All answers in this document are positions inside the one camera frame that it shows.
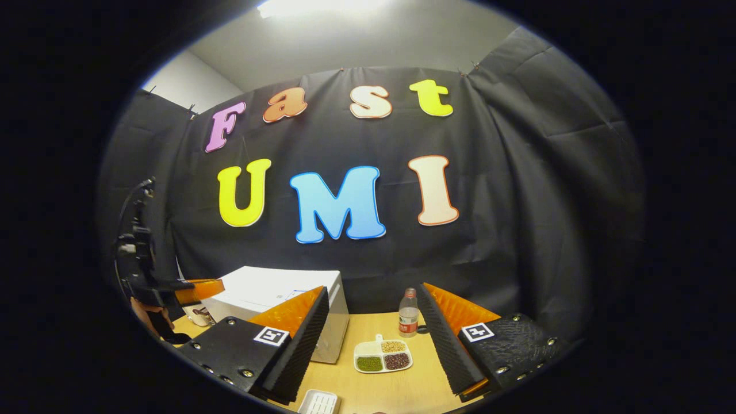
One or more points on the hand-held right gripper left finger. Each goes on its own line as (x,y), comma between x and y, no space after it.
(296,356)

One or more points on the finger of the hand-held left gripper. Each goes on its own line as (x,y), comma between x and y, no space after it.
(201,290)

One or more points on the white divided dish with beans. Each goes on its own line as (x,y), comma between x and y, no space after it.
(382,362)

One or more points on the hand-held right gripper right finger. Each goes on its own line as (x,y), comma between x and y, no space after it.
(448,351)

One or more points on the white microwave oven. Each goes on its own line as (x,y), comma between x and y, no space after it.
(259,287)

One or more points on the ceiling light panel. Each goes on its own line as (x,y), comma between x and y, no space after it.
(322,7)

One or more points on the clear water bottle red label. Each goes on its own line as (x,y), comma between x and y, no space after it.
(408,325)

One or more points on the white rectangular tray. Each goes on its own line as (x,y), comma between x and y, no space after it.
(318,403)

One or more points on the black backdrop cloth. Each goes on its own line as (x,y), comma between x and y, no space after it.
(489,201)

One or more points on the white toaster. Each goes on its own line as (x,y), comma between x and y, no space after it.
(195,320)

